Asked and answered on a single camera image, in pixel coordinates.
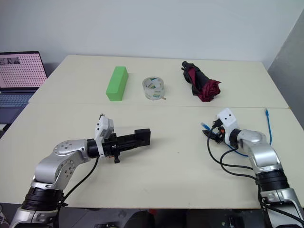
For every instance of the open laptop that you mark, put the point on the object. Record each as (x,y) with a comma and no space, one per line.
(17,78)

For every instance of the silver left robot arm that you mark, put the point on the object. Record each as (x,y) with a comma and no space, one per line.
(60,164)

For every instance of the clear tape roll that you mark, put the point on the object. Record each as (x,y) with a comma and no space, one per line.
(153,87)

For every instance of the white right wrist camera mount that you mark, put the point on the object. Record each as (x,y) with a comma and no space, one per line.
(228,121)

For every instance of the folded red black umbrella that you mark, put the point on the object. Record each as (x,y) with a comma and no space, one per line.
(202,82)

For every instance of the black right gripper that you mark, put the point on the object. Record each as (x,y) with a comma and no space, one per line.
(219,134)

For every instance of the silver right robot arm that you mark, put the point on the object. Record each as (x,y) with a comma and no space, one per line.
(263,154)

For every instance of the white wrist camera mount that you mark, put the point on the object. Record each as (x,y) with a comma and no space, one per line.
(228,121)
(103,129)

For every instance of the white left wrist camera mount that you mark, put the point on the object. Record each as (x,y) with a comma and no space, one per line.
(103,129)

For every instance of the green foam block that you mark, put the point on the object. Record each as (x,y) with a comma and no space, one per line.
(117,83)

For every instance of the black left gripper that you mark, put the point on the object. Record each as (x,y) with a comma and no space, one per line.
(111,146)

